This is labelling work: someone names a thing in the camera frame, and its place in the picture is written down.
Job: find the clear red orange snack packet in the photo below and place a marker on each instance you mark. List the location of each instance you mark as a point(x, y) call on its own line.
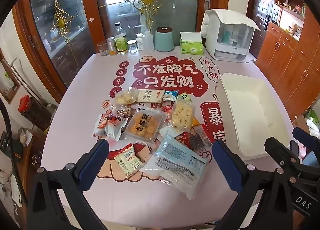
point(165, 109)

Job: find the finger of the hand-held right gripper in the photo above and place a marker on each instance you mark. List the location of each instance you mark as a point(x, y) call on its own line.
point(276, 148)
point(306, 137)

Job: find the clear brown nut snack packet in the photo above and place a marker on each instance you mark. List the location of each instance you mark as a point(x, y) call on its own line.
point(123, 113)

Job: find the small clear bag pale puffs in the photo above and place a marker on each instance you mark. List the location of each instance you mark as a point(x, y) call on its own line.
point(125, 97)

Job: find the red white snack packet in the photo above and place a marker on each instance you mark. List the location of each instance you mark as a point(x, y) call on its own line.
point(108, 126)

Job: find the white plastic storage bin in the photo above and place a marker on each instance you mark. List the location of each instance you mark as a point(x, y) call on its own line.
point(250, 110)

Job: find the beige snack packet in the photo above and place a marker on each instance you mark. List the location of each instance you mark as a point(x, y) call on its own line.
point(150, 95)

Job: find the green label glass bottle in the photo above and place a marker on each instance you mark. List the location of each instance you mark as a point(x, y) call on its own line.
point(121, 41)

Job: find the large light blue packet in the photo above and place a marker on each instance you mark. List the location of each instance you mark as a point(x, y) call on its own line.
point(175, 162)

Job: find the orange white oat bar packet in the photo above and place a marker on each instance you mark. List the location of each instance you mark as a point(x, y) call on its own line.
point(197, 123)

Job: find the dark brown snack packet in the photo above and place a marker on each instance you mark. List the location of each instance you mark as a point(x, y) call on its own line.
point(200, 140)

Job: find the dark wooden door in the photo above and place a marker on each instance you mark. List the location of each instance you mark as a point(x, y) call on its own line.
point(260, 17)

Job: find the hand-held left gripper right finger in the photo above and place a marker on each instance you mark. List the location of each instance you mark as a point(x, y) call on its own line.
point(226, 167)

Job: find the white countertop appliance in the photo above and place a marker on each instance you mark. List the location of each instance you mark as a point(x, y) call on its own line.
point(230, 37)

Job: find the clear drinking glass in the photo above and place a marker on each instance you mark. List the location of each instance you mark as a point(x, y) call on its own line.
point(103, 49)

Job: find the silver metal can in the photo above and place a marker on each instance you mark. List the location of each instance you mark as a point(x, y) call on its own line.
point(112, 46)

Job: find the glass sliding door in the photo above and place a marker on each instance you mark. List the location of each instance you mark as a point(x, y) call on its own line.
point(75, 19)

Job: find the orange round biscuit packet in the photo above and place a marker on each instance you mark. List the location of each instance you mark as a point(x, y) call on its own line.
point(145, 126)

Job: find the white pill bottle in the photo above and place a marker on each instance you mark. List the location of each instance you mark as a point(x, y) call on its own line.
point(140, 41)

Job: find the large clear bag pale puffs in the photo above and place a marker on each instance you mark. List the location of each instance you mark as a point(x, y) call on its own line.
point(181, 116)

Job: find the teal canister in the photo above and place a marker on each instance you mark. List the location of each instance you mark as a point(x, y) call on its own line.
point(164, 39)

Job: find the blue white snack packet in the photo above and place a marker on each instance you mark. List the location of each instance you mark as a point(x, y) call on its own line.
point(171, 95)

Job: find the green tissue box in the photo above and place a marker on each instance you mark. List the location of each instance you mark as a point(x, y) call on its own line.
point(191, 47)

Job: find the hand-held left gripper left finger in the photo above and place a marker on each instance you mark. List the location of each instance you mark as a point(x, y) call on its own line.
point(96, 162)

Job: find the small white lid glass jar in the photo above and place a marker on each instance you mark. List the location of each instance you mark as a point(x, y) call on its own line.
point(132, 46)

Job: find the cardboard box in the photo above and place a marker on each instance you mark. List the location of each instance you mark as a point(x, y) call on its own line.
point(303, 122)

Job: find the wooden wall cabinet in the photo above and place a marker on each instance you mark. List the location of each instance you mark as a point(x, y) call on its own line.
point(295, 52)

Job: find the small white barcode snack packet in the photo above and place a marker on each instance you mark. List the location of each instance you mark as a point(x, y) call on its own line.
point(127, 161)

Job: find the white plastic bottle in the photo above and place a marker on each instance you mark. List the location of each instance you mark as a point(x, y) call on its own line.
point(148, 42)

